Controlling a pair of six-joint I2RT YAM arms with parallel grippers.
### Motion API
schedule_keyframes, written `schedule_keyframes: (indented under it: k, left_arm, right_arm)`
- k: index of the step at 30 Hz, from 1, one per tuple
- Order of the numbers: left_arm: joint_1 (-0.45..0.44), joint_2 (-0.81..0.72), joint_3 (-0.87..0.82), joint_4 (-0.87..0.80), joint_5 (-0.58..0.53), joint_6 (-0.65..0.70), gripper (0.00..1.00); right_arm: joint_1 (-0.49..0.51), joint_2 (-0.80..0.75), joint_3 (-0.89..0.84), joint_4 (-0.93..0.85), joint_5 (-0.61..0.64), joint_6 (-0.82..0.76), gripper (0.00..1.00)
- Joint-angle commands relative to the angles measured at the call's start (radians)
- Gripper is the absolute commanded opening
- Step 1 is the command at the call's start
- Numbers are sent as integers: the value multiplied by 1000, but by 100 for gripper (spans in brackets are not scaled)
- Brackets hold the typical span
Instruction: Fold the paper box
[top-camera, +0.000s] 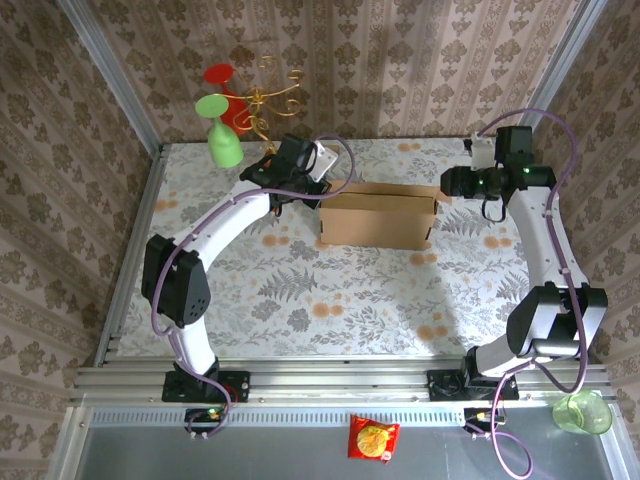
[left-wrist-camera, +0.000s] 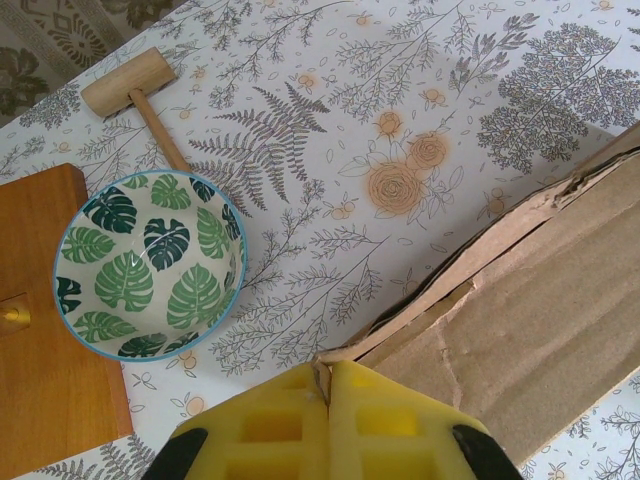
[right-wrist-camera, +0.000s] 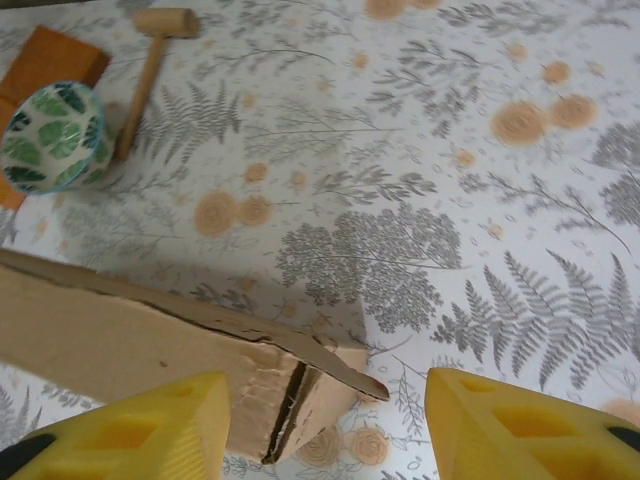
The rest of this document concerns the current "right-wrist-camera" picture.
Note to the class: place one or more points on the small wooden mallet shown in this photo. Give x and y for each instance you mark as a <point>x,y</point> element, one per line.
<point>150,85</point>

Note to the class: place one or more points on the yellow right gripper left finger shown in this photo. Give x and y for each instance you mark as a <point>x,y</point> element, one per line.
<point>150,435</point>

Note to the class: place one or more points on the leaf print bowl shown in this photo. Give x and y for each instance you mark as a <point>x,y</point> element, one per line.
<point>55,140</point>

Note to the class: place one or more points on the orange block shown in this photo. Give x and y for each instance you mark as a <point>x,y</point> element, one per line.
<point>55,55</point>

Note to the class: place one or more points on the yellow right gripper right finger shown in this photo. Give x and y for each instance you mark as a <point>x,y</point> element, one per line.
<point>530,430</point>

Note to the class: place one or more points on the brown cardboard paper box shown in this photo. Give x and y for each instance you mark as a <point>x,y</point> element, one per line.
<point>125,345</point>

